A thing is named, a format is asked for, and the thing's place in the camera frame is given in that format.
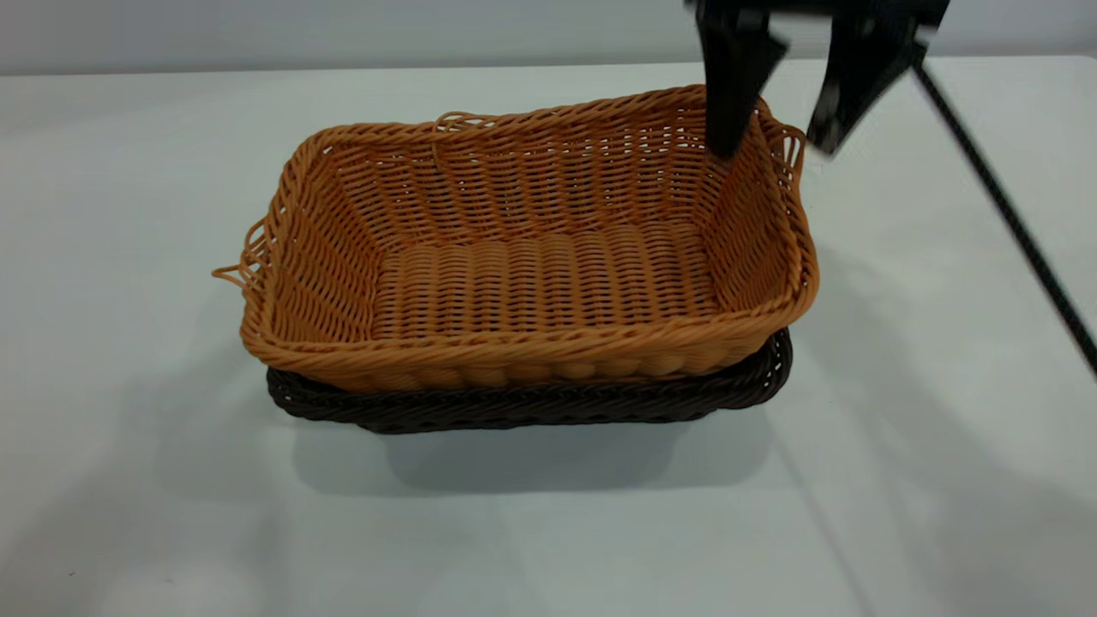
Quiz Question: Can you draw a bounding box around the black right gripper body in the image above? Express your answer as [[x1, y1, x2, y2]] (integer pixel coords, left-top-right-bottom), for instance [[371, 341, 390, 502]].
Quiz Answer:
[[684, 0, 952, 27]]

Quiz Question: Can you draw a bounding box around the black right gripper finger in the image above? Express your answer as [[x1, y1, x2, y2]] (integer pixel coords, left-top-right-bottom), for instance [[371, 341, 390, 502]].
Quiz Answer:
[[696, 9, 788, 162], [807, 17, 928, 158]]

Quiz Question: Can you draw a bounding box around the black wicker basket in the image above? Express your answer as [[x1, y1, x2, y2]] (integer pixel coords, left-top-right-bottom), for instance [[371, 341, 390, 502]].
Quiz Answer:
[[266, 327, 794, 435]]

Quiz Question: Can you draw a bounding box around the black braided cable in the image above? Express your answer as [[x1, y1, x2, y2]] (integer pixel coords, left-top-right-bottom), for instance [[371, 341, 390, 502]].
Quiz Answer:
[[910, 60, 1097, 380]]

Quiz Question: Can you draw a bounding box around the orange wicker basket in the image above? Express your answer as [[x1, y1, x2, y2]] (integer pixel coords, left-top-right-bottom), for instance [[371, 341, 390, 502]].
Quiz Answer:
[[212, 83, 820, 395]]

